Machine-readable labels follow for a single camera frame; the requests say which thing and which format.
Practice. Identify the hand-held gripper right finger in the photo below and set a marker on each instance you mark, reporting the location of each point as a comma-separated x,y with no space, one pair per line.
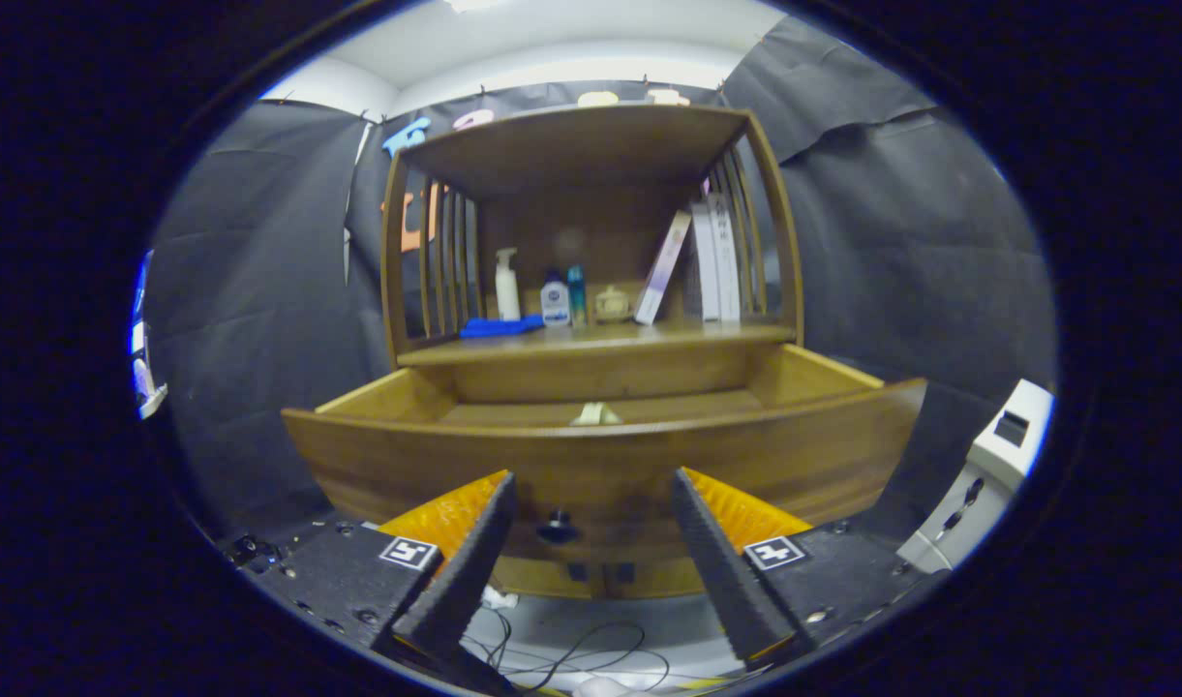
721,571

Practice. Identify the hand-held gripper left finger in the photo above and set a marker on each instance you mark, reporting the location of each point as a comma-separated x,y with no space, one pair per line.
469,571

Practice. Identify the wooden drawer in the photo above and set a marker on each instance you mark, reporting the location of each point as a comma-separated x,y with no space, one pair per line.
600,465

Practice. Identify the wooden cabinet door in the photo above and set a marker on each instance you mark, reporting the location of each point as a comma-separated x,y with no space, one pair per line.
658,579
542,579

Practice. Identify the wooden countertop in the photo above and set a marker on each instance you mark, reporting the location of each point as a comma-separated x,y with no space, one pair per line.
629,337

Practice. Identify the wooden cabinet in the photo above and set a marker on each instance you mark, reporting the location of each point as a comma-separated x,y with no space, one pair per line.
590,232

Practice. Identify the blue cloth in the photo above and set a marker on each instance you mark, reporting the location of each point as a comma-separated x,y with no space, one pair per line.
499,327

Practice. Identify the white pump bottle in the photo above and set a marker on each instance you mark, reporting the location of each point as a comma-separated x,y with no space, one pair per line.
507,295

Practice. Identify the white bottle with blue cap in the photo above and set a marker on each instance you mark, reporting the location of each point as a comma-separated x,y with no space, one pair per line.
556,305

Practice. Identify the white device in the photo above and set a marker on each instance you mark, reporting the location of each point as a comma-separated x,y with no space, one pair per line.
987,465

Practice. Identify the beige lidded tea cup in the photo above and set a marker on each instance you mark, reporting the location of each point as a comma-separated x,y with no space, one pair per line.
612,306

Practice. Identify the slim teal bottle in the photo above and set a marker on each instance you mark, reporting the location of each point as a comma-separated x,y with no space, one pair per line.
577,300

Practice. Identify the purple and white book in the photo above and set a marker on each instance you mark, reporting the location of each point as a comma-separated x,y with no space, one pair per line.
660,276

